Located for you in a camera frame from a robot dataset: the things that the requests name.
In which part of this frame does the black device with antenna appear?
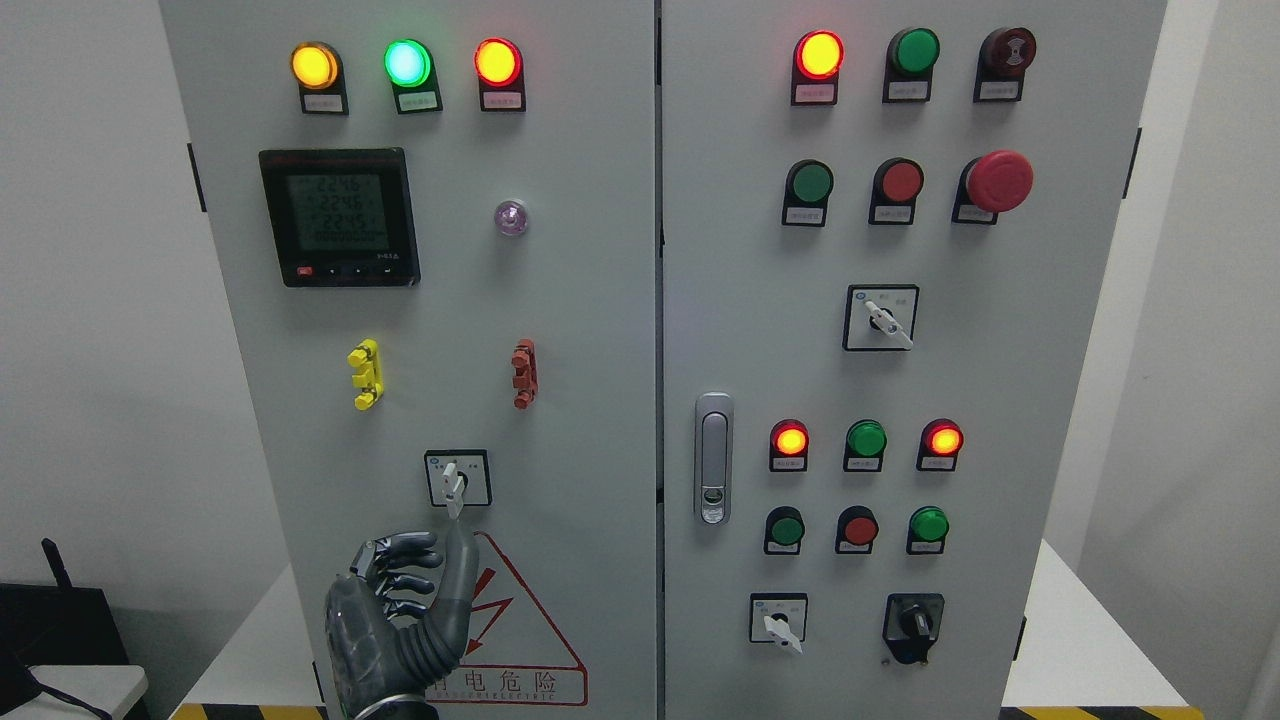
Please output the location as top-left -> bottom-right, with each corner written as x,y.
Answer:
1,538 -> 150,719

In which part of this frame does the door rotary switch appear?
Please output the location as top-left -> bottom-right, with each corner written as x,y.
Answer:
424,448 -> 493,520

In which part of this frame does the green lit indicator light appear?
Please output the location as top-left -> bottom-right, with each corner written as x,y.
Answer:
383,38 -> 443,114

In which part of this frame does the red lit indicator lower right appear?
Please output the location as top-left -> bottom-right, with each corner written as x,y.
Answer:
916,418 -> 965,471

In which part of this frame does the green push button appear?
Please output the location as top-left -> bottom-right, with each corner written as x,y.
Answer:
905,505 -> 950,556
763,506 -> 806,555
781,159 -> 835,227

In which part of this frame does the upper right rotary switch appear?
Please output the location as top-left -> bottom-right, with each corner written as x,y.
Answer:
844,284 -> 920,352

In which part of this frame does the red lit indicator top right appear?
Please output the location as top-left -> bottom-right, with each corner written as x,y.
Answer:
790,29 -> 845,108

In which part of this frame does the dark grey robotic hand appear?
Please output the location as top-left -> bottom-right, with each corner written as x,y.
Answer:
325,519 -> 479,719

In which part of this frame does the green indicator top right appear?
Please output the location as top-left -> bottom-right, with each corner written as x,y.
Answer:
882,27 -> 940,104

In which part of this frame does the red lit indicator lower left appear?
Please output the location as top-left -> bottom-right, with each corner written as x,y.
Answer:
769,418 -> 810,471

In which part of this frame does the red terminal connector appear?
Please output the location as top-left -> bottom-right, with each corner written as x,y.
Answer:
509,338 -> 539,410

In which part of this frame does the red emergency stop button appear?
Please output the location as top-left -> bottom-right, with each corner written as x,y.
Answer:
951,149 -> 1036,225

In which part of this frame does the yellow indicator light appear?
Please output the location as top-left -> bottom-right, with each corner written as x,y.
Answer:
291,41 -> 349,117

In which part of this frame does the yellow terminal connector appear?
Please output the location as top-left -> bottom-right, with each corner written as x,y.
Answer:
347,338 -> 385,413

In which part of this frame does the bottom white rotary switch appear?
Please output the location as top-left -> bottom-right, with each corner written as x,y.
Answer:
749,592 -> 808,656

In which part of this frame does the red lit indicator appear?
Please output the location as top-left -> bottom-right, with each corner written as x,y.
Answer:
790,29 -> 845,108
916,418 -> 965,471
769,418 -> 810,471

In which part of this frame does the black knob selector switch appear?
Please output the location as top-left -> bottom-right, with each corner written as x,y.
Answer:
882,593 -> 945,665

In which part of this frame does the black digital power meter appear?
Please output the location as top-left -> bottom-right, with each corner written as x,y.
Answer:
259,147 -> 420,288

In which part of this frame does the red push button lower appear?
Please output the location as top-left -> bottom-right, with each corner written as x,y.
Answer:
835,505 -> 879,555

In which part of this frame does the white box lower left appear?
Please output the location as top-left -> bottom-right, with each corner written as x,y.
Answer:
3,665 -> 151,719

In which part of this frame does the red push button upper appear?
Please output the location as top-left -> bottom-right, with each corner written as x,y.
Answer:
868,158 -> 924,225

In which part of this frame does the green push button lower right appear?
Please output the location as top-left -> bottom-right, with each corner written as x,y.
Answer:
905,505 -> 950,556

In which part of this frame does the dark red buzzer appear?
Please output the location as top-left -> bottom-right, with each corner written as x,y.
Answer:
973,27 -> 1037,102

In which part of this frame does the red push button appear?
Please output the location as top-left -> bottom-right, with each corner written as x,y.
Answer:
835,505 -> 879,555
868,158 -> 924,225

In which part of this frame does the green push button lower left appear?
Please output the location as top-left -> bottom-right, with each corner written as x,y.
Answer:
763,506 -> 806,555

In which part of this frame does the green push button upper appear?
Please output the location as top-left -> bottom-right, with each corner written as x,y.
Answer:
781,159 -> 835,227

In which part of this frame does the small clear lamp bulb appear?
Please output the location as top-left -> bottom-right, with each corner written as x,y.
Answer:
493,199 -> 530,238

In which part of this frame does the red high voltage warning sticker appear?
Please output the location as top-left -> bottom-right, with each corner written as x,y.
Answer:
426,530 -> 588,706

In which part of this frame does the red lit indicator left door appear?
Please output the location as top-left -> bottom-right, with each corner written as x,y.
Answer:
474,37 -> 527,113

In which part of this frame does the silver door handle lock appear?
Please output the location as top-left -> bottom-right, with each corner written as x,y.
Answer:
694,392 -> 733,525

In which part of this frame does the green indicator lower middle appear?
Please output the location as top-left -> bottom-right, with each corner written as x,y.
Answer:
844,419 -> 887,473

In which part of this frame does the grey electrical cabinet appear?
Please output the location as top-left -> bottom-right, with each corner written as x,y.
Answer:
160,1 -> 1166,719

